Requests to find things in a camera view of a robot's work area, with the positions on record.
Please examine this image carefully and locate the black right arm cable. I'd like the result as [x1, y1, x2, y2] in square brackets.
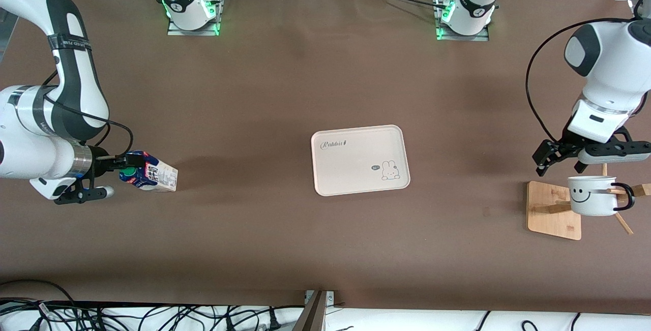
[43, 69, 134, 166]

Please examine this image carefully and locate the cream rabbit print tray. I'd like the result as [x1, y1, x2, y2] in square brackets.
[311, 125, 410, 197]

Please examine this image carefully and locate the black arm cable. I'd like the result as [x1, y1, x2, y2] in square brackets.
[43, 69, 134, 166]
[525, 16, 636, 143]

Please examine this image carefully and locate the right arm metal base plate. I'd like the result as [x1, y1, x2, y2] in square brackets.
[167, 0, 222, 37]

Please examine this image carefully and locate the white smiley mug black handle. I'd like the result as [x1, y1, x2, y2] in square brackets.
[567, 175, 636, 217]

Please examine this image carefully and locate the blue milk carton green cap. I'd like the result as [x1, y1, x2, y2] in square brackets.
[119, 151, 179, 193]

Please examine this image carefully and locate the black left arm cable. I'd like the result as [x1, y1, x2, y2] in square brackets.
[525, 16, 636, 143]

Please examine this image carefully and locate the aluminium profile beam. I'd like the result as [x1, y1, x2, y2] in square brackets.
[292, 289, 335, 331]

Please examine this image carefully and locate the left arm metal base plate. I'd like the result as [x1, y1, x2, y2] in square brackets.
[435, 0, 490, 42]

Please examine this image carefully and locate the wooden mug tree stand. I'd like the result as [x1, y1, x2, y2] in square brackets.
[527, 162, 651, 241]

